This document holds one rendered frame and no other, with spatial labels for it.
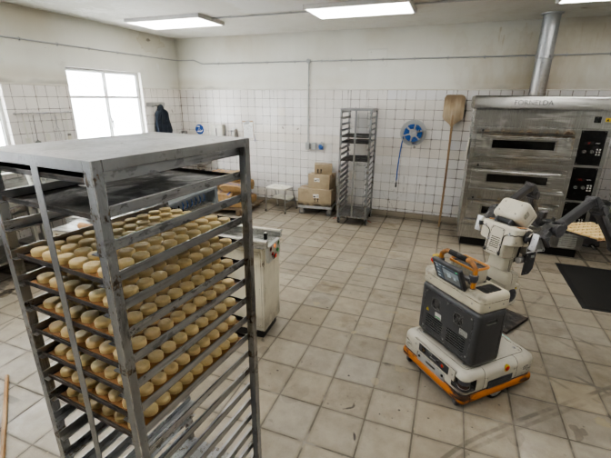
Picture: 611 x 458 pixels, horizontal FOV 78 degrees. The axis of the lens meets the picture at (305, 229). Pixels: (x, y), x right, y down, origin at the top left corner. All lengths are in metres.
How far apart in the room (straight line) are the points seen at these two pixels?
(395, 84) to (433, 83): 0.56
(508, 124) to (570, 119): 0.66
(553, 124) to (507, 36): 1.61
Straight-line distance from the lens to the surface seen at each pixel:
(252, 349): 1.78
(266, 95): 7.28
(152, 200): 1.17
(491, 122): 5.54
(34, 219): 1.47
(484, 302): 2.60
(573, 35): 6.72
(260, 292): 3.16
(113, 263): 1.08
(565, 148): 5.67
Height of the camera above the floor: 1.96
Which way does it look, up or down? 19 degrees down
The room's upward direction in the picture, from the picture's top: straight up
